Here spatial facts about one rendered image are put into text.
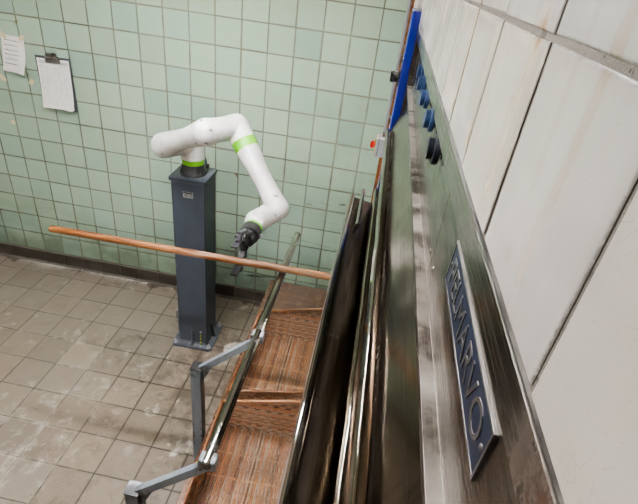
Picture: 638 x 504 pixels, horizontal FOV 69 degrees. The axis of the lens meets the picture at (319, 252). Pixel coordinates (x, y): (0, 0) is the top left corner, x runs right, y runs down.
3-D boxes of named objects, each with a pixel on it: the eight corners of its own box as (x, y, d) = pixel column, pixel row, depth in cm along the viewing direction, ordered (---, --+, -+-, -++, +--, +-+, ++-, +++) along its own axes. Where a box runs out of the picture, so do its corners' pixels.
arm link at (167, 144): (143, 136, 235) (196, 116, 196) (172, 131, 246) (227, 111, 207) (150, 161, 238) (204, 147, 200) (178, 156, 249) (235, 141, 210)
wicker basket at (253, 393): (348, 347, 243) (357, 306, 229) (336, 439, 196) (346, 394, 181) (258, 330, 247) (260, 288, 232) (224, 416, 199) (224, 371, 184)
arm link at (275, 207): (244, 156, 224) (231, 155, 214) (262, 144, 220) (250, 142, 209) (278, 223, 222) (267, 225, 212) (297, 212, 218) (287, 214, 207)
